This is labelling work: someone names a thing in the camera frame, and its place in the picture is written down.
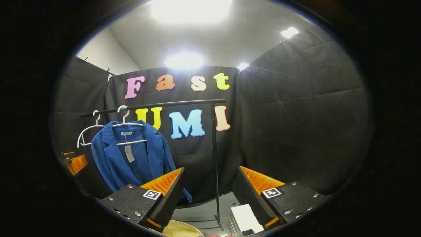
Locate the white box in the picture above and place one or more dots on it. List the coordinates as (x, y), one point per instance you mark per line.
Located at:
(245, 217)

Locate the white plastic hanger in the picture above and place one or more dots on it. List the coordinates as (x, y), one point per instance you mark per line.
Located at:
(126, 118)
(97, 122)

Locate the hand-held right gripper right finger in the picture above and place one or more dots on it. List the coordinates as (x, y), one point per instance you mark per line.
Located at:
(250, 200)

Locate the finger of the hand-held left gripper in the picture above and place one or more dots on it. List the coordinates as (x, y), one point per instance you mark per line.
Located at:
(79, 163)

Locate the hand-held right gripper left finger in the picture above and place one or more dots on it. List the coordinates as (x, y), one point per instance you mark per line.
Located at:
(171, 200)

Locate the black backdrop cloth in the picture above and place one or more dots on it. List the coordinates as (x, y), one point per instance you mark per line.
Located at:
(296, 131)

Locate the cream laundry hamper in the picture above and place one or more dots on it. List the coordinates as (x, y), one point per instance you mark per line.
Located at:
(184, 230)

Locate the black clothes rack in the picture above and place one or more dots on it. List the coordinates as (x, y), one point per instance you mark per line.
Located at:
(214, 148)

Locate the ceiling light panel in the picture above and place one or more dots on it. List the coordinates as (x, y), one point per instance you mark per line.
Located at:
(190, 10)
(242, 66)
(289, 32)
(184, 61)

